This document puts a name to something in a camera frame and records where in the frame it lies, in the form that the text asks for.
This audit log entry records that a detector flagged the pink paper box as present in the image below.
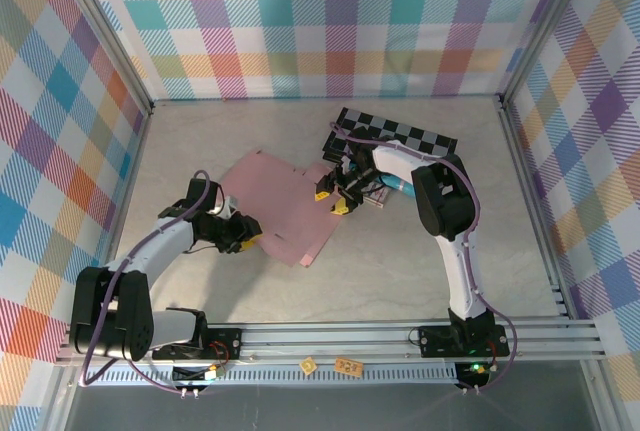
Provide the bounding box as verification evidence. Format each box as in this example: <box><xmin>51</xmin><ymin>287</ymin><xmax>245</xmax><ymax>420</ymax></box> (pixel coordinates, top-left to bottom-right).
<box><xmin>219</xmin><ymin>149</ymin><xmax>346</xmax><ymax>268</ymax></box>

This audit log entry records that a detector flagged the small printed card box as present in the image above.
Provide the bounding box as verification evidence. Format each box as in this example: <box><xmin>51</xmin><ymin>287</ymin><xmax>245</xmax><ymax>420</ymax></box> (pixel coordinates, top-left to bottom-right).
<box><xmin>362</xmin><ymin>185</ymin><xmax>391</xmax><ymax>208</ymax></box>

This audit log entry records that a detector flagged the teal marker pen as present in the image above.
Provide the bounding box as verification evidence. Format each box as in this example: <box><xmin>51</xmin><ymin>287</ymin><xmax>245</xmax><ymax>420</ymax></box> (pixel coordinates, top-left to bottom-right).
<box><xmin>377</xmin><ymin>173</ymin><xmax>416</xmax><ymax>197</ymax></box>

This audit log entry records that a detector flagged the black grey checkered board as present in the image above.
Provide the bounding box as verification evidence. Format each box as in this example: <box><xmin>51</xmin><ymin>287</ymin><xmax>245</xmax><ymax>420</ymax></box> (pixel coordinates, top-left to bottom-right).
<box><xmin>322</xmin><ymin>106</ymin><xmax>460</xmax><ymax>162</ymax></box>

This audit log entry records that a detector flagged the rectangular wooden tag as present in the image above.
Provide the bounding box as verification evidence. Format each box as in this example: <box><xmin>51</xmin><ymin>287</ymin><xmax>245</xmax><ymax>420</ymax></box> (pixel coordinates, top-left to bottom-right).
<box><xmin>333</xmin><ymin>356</ymin><xmax>364</xmax><ymax>378</ymax></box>

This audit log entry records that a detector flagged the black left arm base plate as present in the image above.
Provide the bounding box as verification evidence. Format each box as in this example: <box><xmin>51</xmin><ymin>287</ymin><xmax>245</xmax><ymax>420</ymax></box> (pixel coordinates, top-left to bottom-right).
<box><xmin>152</xmin><ymin>325</ymin><xmax>244</xmax><ymax>360</ymax></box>

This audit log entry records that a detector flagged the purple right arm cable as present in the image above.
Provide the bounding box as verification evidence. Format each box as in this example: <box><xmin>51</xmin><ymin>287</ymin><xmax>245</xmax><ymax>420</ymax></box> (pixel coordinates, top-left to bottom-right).
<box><xmin>329</xmin><ymin>122</ymin><xmax>519</xmax><ymax>395</ymax></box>

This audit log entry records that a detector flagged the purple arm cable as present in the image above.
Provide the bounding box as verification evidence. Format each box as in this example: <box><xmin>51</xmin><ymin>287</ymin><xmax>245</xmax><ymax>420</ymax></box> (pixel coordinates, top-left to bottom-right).
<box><xmin>79</xmin><ymin>169</ymin><xmax>211</xmax><ymax>397</ymax></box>
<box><xmin>329</xmin><ymin>122</ymin><xmax>519</xmax><ymax>395</ymax></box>

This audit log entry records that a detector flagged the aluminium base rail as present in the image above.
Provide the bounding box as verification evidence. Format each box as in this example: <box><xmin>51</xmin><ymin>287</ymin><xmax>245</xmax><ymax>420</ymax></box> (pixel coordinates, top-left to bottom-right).
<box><xmin>54</xmin><ymin>318</ymin><xmax>606</xmax><ymax>367</ymax></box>

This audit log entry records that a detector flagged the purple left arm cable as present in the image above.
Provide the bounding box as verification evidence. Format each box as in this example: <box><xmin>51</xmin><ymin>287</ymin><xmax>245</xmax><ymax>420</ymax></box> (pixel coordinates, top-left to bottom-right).
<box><xmin>79</xmin><ymin>169</ymin><xmax>211</xmax><ymax>397</ymax></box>

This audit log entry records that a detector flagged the grey slotted cable duct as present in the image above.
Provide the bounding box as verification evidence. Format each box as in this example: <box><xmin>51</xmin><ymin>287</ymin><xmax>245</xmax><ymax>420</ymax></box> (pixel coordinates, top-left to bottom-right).
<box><xmin>79</xmin><ymin>363</ymin><xmax>461</xmax><ymax>386</ymax></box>

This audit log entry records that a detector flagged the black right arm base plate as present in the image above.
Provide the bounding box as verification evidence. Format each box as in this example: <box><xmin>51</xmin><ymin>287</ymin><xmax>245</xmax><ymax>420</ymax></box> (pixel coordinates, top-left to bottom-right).
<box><xmin>417</xmin><ymin>323</ymin><xmax>511</xmax><ymax>358</ymax></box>

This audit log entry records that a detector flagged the aluminium frame post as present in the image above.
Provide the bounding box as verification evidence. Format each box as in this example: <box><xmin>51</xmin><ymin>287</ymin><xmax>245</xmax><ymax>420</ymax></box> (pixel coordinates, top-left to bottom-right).
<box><xmin>498</xmin><ymin>0</ymin><xmax>599</xmax><ymax>108</ymax></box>
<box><xmin>49</xmin><ymin>0</ymin><xmax>154</xmax><ymax>113</ymax></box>

